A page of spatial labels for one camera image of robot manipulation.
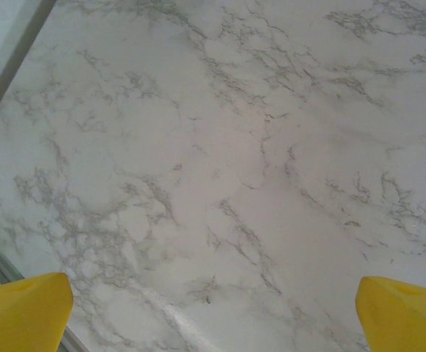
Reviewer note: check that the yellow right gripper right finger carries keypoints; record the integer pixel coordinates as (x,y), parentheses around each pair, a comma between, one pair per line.
(403,319)

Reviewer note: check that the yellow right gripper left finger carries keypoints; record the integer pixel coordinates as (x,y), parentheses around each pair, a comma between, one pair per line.
(22,315)

